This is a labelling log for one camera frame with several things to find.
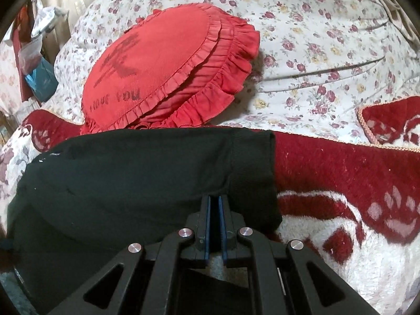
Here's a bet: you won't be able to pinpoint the red and white plush blanket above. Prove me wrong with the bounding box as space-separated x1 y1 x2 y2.
0 109 420 315

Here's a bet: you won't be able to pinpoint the black pants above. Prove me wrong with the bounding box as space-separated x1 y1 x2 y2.
7 128 283 315

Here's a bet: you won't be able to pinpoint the floral cushion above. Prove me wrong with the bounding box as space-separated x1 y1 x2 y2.
0 38 22 116

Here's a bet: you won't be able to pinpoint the silver foil bag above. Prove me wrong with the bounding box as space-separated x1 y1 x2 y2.
31 6 70 39

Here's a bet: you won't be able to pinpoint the beige curtain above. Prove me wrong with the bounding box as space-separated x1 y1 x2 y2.
35 0 96 51

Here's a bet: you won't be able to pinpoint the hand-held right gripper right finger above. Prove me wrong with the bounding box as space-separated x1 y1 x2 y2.
218 194 371 315

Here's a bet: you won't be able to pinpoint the floral quilted bedspread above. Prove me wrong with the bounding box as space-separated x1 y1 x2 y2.
46 0 420 145

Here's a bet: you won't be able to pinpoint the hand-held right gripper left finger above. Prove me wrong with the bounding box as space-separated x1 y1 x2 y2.
46 194 214 315

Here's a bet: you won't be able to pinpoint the clear plastic bag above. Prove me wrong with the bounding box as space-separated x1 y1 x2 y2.
18 35 44 73

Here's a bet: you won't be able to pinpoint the red ruffled heart pillow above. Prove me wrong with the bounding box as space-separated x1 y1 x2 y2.
80 3 261 135

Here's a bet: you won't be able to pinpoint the red lace-trimmed cover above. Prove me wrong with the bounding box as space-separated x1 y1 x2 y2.
356 95 420 148

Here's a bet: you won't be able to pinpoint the blue plastic bag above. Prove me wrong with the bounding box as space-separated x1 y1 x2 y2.
24 56 57 103

